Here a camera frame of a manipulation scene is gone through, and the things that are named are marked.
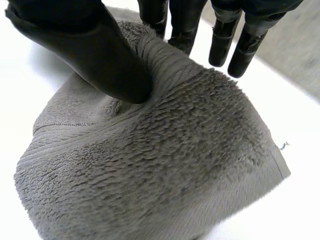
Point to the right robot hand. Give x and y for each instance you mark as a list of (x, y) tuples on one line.
[(100, 57)]

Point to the grey towel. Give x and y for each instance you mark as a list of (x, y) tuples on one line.
[(160, 155)]

